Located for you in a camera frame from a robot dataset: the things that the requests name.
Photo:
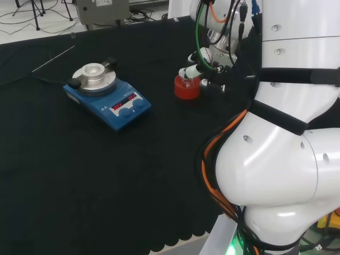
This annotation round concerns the clear tape piece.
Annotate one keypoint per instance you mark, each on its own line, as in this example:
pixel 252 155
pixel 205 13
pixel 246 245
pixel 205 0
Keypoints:
pixel 73 35

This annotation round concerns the grey metal box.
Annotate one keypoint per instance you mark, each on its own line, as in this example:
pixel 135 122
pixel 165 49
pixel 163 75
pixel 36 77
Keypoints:
pixel 103 12

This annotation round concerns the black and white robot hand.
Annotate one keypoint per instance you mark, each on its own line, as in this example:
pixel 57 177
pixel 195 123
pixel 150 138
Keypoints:
pixel 221 59

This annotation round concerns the black tripod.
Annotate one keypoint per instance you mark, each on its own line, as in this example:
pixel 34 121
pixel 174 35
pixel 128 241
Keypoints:
pixel 35 6

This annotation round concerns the clear round-bottom flask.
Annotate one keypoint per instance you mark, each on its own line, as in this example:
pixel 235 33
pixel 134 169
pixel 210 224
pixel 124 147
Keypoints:
pixel 188 85

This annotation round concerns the yellow stop button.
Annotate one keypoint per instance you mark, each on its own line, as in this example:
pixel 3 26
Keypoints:
pixel 322 221

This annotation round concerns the blue-base heater with steel plate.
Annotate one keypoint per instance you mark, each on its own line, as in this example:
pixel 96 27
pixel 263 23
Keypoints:
pixel 111 101

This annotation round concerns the black bench cloth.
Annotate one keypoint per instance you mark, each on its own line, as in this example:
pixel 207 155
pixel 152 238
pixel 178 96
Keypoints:
pixel 93 172

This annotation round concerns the thin glass rod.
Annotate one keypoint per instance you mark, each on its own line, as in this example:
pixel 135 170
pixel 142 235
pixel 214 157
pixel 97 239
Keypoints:
pixel 53 58

